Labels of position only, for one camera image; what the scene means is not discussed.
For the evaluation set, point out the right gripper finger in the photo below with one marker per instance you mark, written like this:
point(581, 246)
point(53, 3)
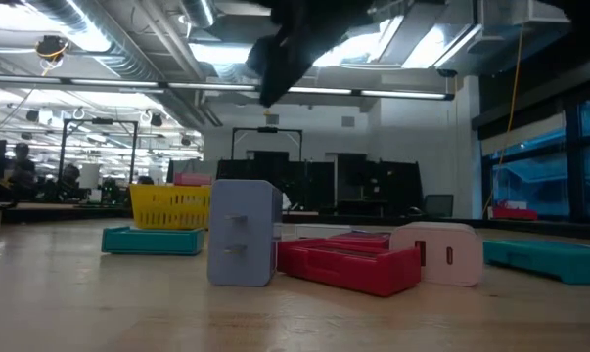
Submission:
point(280, 63)

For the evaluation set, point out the red charger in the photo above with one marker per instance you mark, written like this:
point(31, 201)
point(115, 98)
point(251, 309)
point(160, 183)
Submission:
point(192, 179)

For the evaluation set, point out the yellow plastic basket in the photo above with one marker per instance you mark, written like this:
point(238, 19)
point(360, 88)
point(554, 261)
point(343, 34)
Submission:
point(169, 207)

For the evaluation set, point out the red plastic case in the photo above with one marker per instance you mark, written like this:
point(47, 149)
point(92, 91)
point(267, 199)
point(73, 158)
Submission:
point(360, 239)
point(348, 271)

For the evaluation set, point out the large blue three-port charger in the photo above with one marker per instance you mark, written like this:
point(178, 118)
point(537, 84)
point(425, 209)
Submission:
point(243, 264)

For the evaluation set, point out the teal plastic case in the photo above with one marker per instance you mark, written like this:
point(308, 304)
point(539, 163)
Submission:
point(152, 242)
point(549, 261)

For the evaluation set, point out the pink white charger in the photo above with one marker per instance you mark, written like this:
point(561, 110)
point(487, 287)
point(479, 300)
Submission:
point(466, 254)

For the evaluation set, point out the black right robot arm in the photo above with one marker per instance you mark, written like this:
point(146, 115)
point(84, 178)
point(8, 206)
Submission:
point(583, 12)

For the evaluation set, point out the grey office chair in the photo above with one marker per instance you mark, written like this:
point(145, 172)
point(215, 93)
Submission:
point(439, 205)

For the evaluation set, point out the long ceiling light bar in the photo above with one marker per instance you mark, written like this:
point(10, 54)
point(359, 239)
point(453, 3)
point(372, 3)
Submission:
point(118, 83)

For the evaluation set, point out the white cylinder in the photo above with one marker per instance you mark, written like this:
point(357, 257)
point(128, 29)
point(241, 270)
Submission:
point(89, 176)

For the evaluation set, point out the red box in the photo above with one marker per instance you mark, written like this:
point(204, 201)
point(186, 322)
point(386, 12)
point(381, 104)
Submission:
point(514, 213)

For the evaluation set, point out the person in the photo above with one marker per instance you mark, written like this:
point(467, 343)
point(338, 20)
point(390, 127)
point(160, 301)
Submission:
point(23, 166)

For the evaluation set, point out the narrow black gantry frame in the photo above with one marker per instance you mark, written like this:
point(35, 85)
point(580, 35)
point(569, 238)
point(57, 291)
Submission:
point(267, 130)

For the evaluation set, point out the black partition wall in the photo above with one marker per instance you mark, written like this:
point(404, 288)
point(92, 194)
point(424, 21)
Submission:
point(314, 186)

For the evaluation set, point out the silver ventilation duct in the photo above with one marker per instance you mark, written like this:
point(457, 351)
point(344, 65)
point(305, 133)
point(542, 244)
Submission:
point(123, 54)

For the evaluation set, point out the wide black gantry frame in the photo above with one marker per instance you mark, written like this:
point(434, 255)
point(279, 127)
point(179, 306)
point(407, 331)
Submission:
point(62, 146)

